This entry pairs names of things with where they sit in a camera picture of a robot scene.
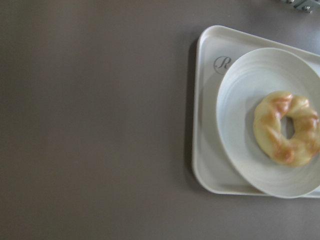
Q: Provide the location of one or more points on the twisted glazed donut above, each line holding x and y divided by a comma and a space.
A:
287, 128

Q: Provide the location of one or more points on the cream plastic tray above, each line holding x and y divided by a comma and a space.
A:
217, 48

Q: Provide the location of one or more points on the aluminium frame post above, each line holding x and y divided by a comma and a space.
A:
299, 6

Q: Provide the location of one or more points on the white round plate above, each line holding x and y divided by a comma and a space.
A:
246, 83

